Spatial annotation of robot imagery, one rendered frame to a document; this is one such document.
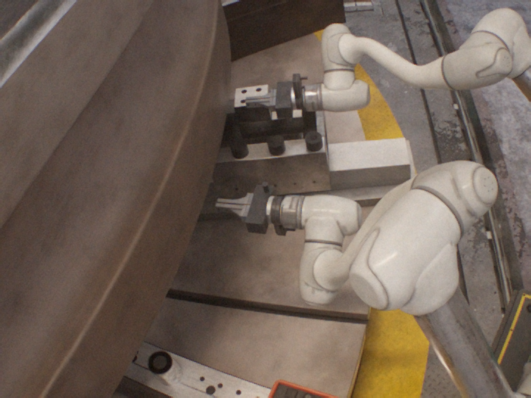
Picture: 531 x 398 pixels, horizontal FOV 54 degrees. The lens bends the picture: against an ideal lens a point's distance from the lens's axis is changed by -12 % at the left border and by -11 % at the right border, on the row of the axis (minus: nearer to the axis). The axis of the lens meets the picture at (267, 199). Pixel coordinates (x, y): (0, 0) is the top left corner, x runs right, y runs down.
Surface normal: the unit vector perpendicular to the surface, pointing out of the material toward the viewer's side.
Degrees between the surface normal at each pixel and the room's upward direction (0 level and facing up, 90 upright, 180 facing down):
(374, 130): 0
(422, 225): 18
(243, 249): 0
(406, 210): 12
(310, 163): 90
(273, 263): 0
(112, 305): 90
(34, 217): 90
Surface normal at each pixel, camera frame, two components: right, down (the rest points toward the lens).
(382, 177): -0.07, 0.55
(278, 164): -0.02, 0.78
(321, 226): -0.31, -0.12
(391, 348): -0.17, -0.62
